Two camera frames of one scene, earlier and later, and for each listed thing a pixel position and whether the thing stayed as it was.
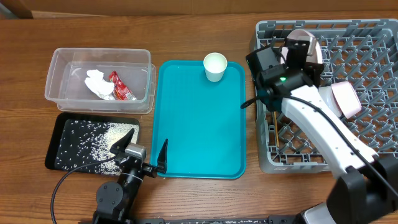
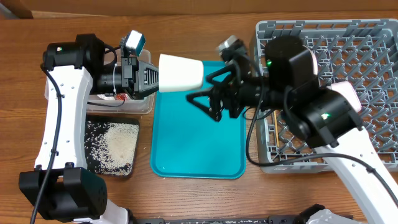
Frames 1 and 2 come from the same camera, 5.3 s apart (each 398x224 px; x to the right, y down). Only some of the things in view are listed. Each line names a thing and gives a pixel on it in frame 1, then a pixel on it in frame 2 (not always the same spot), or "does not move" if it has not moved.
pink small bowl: x=346 y=98 does not move
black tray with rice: x=77 y=139 does not move
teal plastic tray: x=203 y=121 does not move
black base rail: x=271 y=219 does not move
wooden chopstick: x=277 y=137 does not move
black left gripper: x=151 y=170 → x=132 y=66
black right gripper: x=315 y=71 → x=220 y=96
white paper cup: x=214 y=64 → x=177 y=73
